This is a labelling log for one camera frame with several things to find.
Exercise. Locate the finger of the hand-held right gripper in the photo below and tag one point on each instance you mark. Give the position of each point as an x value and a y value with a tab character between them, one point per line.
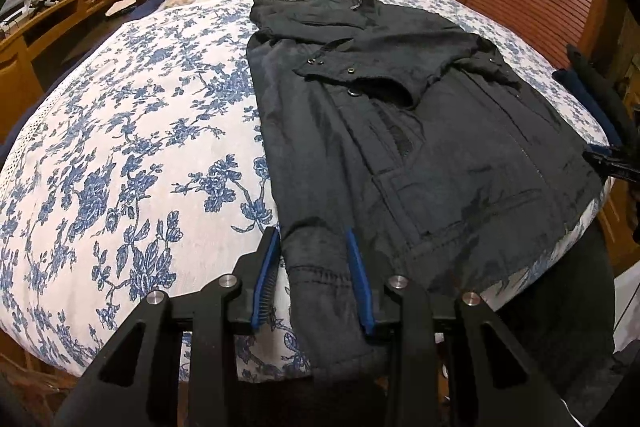
617	164

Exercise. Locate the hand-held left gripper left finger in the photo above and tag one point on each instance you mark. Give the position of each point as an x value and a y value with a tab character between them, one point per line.
267	267

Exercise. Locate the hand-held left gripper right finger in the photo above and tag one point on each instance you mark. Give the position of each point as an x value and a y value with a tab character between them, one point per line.
357	277

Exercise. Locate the black jacket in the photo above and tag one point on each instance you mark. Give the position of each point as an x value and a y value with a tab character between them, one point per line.
450	147

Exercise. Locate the navy blue folded garment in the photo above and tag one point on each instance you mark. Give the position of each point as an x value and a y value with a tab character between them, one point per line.
567	82

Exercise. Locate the blue floral bedsheet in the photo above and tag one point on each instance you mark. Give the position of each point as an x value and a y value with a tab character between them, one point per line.
125	132

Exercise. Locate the wooden desk with cabinets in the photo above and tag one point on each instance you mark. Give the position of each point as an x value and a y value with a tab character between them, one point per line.
15	72

